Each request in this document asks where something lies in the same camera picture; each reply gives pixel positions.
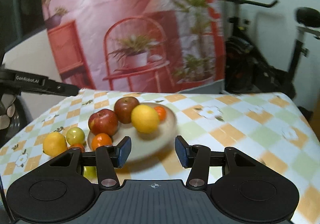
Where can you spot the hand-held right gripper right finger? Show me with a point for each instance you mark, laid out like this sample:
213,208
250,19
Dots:
181,151

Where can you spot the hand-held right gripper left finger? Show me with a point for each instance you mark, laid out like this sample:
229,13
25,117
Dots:
124,153

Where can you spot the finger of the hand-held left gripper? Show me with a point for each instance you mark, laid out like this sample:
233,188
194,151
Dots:
63,89

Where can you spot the tangerine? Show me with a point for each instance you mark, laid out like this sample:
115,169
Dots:
77,147
161,113
101,141

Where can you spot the beige plate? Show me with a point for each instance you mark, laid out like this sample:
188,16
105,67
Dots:
155,144

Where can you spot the bright red apple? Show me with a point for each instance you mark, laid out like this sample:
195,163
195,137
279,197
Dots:
103,122

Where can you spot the green apple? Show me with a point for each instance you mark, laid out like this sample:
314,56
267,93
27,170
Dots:
90,172

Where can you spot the dark red apple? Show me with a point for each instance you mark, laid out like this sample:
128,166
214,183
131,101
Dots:
126,109

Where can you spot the yellow-green apple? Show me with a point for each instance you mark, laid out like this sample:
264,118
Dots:
75,134

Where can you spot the person's left hand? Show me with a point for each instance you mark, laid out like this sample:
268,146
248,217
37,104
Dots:
7,110

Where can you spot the printed backdrop cloth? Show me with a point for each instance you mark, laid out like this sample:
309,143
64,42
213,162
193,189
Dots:
140,14

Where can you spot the black exercise bike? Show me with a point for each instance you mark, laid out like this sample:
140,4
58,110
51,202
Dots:
250,64

